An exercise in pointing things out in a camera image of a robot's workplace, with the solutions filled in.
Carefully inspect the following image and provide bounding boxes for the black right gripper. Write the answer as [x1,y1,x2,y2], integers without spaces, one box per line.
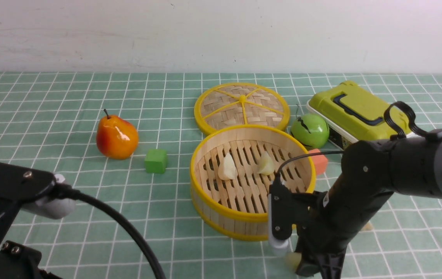
[290,189,361,279]

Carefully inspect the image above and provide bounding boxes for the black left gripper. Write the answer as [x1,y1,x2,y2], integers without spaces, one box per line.
[0,162,62,279]

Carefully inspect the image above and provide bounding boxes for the pale white dumpling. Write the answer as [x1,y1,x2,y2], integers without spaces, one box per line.
[360,221,373,232]

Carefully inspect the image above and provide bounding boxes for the greenish translucent dumpling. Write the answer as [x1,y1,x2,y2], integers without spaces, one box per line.
[284,252,302,274]

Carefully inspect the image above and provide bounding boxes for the pale green dumpling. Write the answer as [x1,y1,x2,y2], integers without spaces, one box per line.
[258,151,275,176]

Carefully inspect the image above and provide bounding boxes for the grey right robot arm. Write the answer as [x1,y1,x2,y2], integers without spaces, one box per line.
[268,129,442,279]

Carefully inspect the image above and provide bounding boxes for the bamboo steamer tray yellow rims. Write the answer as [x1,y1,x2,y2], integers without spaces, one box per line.
[189,125,308,241]

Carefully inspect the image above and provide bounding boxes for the woven bamboo steamer lid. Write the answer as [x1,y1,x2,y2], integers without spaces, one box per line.
[194,82,290,135]

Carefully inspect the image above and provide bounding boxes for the orange foam cube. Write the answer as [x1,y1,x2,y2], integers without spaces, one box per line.
[311,154,328,176]

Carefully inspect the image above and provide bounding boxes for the green toy apple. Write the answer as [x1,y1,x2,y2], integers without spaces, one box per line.
[290,105,330,150]

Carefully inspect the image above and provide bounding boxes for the white box with green lid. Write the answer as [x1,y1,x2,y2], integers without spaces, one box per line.
[306,81,397,150]

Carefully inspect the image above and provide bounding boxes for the orange red toy pear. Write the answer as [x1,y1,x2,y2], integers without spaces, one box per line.
[96,109,139,160]

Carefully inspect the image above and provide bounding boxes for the green foam cube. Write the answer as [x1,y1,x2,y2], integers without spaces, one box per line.
[144,149,168,174]

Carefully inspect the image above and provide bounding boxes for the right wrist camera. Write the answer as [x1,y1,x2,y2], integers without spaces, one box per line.
[267,178,293,257]

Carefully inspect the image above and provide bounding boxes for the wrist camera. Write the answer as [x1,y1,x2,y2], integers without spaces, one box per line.
[19,196,76,220]
[267,178,293,257]

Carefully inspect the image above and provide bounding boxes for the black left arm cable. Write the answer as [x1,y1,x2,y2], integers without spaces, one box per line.
[56,184,167,279]

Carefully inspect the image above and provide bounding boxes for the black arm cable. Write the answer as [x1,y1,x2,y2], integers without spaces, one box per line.
[275,150,345,186]
[56,184,167,279]

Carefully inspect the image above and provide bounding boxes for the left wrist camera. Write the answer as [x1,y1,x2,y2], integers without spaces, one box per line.
[19,196,76,220]

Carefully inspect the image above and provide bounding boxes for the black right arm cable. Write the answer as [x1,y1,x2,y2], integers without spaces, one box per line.
[275,150,345,186]

